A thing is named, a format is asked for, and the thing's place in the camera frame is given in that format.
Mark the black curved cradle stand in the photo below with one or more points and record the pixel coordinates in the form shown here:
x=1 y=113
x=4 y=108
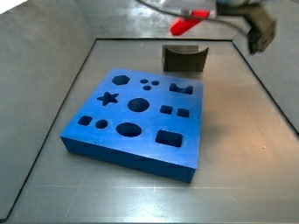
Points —
x=184 y=58

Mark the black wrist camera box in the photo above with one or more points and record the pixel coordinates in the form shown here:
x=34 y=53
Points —
x=261 y=25

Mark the red hexagonal prism block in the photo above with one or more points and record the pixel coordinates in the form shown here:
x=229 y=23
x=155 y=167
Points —
x=183 y=24

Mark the blue foam shape-sorter board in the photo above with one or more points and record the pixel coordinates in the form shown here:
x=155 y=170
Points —
x=140 y=121

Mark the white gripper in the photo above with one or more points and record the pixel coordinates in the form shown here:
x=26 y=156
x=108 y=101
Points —
x=188 y=5

